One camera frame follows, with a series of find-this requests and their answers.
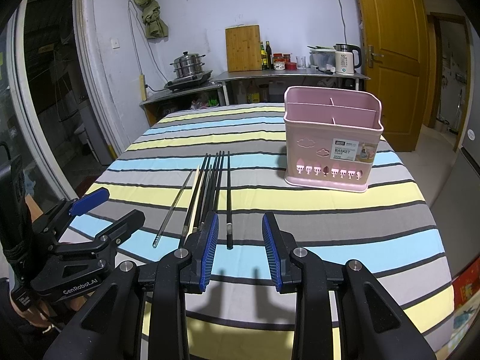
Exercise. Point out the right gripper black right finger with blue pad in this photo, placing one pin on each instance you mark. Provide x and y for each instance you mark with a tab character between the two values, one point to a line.
294	269

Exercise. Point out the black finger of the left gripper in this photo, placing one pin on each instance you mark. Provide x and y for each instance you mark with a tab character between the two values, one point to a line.
116	228

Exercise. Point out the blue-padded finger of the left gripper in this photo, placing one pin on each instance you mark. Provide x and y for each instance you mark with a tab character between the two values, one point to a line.
51	226

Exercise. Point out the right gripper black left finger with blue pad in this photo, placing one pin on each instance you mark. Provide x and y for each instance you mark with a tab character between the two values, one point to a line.
186	270

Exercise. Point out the light wooden chopstick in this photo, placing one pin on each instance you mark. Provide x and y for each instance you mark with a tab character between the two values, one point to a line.
198	183

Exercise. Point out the metal kitchen shelf table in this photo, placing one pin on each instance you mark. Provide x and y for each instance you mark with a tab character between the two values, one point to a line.
225	77

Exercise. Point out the person's left hand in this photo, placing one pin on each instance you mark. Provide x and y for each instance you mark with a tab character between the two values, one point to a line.
38	316

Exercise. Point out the black chopstick white band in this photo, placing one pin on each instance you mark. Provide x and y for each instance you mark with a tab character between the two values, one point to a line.
229	221

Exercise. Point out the striped tablecloth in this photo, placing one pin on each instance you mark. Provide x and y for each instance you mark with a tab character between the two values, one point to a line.
388	227

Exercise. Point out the pink plastic utensil basket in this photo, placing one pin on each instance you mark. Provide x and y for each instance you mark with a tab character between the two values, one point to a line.
332	135

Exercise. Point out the grey refrigerator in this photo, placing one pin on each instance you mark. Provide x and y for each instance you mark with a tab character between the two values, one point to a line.
456	209

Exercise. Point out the low metal side table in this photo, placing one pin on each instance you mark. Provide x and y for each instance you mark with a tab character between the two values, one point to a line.
165	102

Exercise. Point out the black induction cooker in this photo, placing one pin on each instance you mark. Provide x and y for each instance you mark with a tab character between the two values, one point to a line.
188	82

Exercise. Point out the stainless steel steamer pot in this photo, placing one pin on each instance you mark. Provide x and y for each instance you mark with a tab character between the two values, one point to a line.
188	64

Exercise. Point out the drinking glass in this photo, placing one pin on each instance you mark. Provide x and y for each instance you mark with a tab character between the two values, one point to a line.
301	62

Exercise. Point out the red lidded jar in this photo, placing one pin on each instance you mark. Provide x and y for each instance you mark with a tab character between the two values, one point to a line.
280	61

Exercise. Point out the clear plastic container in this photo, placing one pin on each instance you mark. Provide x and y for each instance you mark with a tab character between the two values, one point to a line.
323	58

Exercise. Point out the green-capped oil bottle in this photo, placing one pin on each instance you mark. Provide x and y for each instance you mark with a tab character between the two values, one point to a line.
264	57

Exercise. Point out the white electric kettle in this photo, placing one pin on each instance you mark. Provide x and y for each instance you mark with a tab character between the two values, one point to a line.
348	58

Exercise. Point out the dark sauce bottle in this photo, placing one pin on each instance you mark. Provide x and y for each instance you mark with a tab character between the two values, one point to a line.
269	55

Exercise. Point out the green hanging cloth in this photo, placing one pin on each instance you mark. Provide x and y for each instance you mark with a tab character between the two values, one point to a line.
154	25

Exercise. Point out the bamboo cutting board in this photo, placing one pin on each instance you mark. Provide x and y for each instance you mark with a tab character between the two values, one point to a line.
243	48

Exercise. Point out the wooden door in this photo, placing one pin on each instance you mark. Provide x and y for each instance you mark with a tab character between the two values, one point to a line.
396	50

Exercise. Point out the white wall switch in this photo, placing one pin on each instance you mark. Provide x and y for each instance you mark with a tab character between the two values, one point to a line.
115	43

